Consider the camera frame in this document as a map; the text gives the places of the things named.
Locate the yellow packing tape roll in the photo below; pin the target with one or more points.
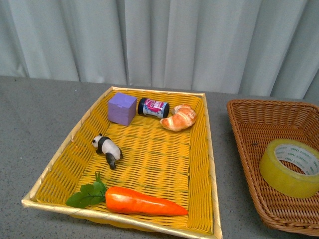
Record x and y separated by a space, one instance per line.
291 167

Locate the yellow woven basket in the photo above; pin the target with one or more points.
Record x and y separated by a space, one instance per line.
178 166

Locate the brown wicker basket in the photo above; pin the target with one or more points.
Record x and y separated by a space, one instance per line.
255 123

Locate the small dark labelled jar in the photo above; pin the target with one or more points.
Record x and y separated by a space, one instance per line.
155 108

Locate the toy croissant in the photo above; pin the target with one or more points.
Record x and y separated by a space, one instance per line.
183 116

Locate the purple foam cube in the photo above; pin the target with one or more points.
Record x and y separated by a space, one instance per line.
122 108

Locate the toy panda figurine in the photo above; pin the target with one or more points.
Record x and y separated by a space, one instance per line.
104 145

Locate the toy orange carrot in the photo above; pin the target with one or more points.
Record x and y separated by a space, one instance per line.
123 200

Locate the grey curtain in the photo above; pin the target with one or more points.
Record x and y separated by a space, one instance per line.
250 47

